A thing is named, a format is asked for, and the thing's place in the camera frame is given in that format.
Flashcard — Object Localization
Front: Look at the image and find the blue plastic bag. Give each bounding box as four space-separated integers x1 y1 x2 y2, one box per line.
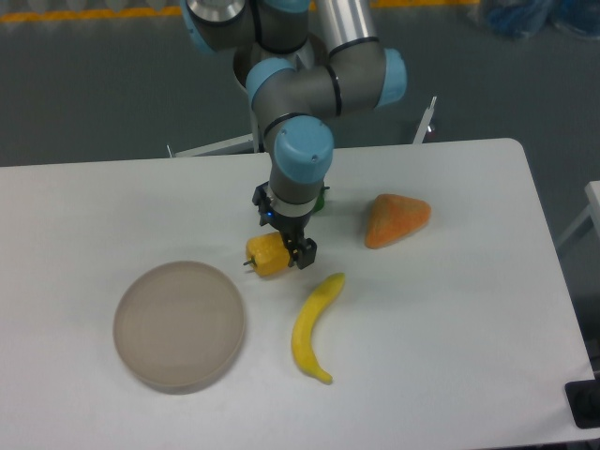
480 0 553 39

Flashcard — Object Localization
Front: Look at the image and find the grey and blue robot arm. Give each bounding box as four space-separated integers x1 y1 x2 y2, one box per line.
180 1 408 269

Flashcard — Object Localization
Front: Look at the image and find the yellow banana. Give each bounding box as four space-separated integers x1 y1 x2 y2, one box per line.
291 273 346 385

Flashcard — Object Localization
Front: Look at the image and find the green bell pepper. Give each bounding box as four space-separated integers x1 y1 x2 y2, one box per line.
312 186 330 214

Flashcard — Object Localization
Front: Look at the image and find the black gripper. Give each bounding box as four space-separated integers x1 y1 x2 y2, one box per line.
252 182 317 270

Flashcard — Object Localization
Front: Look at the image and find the black device at table edge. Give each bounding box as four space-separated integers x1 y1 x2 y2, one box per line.
564 379 600 429

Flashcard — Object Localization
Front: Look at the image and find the yellow bell pepper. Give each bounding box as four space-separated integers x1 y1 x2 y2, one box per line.
244 232 293 278

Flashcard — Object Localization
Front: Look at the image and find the white furniture at right edge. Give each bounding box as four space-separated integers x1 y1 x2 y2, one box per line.
555 180 599 258

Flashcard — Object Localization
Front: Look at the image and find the orange triangular bread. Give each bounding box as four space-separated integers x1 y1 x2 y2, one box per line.
364 193 432 249

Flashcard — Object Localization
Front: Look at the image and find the beige round plate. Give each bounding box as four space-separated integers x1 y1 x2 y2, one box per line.
112 261 247 395

